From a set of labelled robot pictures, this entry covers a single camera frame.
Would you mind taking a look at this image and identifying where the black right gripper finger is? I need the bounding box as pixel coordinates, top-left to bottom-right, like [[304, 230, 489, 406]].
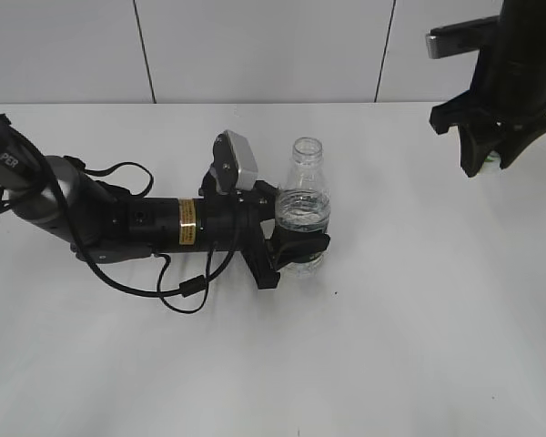
[[458, 113, 503, 178], [498, 113, 546, 169]]

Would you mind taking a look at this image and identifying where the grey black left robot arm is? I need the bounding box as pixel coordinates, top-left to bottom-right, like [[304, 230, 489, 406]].
[[0, 114, 330, 289]]

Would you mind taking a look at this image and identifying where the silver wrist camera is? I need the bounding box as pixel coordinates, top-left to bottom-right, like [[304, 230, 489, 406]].
[[209, 129, 258, 194], [425, 15, 499, 59]]

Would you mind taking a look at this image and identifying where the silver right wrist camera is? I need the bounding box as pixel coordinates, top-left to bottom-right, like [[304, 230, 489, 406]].
[[425, 15, 499, 59]]

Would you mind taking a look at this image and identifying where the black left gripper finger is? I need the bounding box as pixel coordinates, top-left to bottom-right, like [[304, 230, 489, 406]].
[[254, 180, 279, 219], [269, 226, 330, 270]]

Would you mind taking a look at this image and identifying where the clear Cestbon water bottle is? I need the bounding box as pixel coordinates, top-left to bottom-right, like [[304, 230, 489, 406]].
[[274, 137, 331, 278]]

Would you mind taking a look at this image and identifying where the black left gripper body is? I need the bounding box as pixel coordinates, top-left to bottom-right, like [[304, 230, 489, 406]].
[[126, 175, 280, 290]]

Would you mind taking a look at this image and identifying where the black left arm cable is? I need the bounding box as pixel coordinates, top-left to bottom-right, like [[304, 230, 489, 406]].
[[0, 116, 234, 314]]

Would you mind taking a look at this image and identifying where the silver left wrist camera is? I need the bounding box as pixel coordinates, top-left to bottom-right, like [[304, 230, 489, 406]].
[[209, 129, 258, 194]]

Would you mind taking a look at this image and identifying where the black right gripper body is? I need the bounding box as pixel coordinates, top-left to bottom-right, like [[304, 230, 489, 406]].
[[430, 1, 546, 134]]

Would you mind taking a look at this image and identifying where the white green bottle cap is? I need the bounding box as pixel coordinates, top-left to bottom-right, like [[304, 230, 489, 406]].
[[480, 150, 501, 173]]

